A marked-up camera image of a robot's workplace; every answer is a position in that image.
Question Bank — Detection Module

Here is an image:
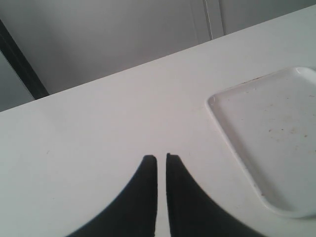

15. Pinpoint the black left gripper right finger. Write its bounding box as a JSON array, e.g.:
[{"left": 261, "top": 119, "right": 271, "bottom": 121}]
[{"left": 166, "top": 154, "right": 252, "bottom": 237}]

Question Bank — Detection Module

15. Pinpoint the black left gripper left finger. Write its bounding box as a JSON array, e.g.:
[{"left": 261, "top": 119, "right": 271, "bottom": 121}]
[{"left": 69, "top": 155, "right": 158, "bottom": 237}]

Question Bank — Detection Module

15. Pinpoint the white rectangular tray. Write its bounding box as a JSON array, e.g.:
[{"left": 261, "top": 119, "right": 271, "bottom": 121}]
[{"left": 206, "top": 67, "right": 316, "bottom": 218}]

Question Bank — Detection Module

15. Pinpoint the white cabinet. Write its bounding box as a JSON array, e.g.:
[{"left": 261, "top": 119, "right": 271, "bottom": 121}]
[{"left": 0, "top": 0, "right": 316, "bottom": 96}]

